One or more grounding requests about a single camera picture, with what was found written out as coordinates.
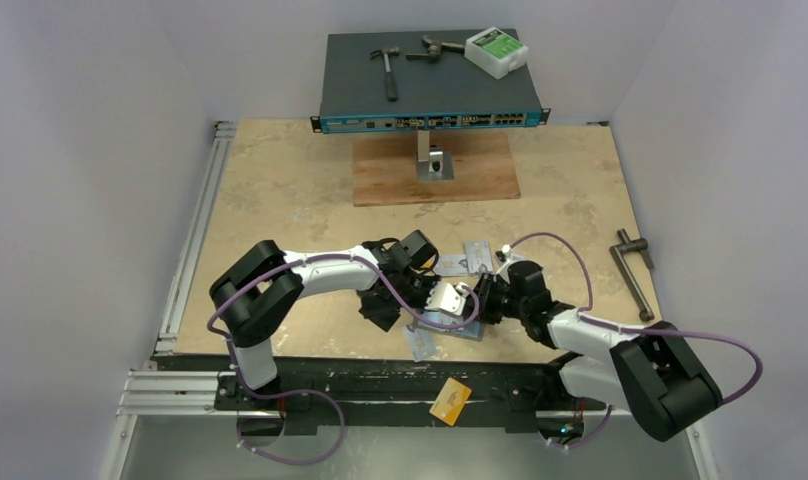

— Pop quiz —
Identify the grey card holder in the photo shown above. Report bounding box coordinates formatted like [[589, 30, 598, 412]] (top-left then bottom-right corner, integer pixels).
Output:
[[414, 310, 484, 341]]

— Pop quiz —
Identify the black credit card stack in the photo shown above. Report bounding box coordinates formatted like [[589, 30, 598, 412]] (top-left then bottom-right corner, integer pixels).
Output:
[[357, 287, 401, 332]]

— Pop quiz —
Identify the single silver credit card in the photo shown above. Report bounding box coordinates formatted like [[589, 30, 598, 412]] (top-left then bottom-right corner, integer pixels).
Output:
[[401, 325, 437, 363]]

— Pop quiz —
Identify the single orange credit card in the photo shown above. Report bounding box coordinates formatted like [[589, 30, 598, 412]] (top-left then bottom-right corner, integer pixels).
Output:
[[429, 378, 472, 427]]

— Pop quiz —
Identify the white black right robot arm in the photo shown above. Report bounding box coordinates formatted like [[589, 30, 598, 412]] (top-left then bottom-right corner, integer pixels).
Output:
[[465, 260, 724, 442]]

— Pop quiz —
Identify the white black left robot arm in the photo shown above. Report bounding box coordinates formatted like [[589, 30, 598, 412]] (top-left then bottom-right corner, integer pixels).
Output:
[[209, 230, 439, 409]]

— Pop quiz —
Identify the silver white credit card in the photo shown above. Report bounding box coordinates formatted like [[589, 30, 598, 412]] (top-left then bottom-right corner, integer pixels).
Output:
[[464, 240, 494, 276]]

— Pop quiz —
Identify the grey metal stand base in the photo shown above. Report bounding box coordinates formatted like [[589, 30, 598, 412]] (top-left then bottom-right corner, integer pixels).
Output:
[[416, 130, 454, 182]]

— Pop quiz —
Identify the brown wooden board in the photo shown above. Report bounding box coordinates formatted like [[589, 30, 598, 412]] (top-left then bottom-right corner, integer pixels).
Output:
[[353, 133, 521, 207]]

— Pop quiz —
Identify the small hammer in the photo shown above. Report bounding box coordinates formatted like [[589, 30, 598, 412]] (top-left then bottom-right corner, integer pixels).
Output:
[[369, 47, 400, 102]]

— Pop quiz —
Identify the dark metal clamp tool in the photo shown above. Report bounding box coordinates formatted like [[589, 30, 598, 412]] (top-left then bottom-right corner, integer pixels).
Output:
[[405, 35, 465, 63]]

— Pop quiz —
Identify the white green plastic box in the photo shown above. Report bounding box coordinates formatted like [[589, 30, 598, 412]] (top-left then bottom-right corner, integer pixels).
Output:
[[464, 27, 529, 79]]

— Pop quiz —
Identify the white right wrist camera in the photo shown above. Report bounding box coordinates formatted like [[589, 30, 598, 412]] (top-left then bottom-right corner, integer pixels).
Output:
[[495, 244, 526, 281]]

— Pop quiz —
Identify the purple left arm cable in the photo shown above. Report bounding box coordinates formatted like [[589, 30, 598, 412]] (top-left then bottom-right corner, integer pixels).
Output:
[[206, 252, 481, 395]]

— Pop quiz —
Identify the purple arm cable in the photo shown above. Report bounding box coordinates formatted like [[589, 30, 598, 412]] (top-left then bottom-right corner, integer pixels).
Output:
[[503, 231, 764, 407], [206, 252, 481, 395]]

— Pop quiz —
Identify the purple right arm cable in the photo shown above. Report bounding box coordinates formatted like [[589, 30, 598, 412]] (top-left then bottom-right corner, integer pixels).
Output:
[[503, 231, 764, 407]]

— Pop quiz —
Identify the metal crank handle tool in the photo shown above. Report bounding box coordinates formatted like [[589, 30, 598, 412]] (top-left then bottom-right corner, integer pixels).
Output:
[[609, 228, 655, 323]]

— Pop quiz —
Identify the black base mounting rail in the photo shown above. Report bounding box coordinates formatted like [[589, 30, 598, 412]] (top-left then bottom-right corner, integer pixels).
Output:
[[159, 354, 606, 442]]

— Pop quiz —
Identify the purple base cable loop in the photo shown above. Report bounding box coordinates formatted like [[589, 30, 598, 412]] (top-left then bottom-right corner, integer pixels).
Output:
[[234, 387, 348, 465]]

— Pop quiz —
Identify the blue network switch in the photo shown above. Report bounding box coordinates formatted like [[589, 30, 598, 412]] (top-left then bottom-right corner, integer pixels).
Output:
[[311, 30, 551, 134]]

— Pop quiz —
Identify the aluminium frame rail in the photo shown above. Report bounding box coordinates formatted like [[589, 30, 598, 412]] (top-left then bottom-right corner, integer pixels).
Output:
[[98, 120, 238, 479]]

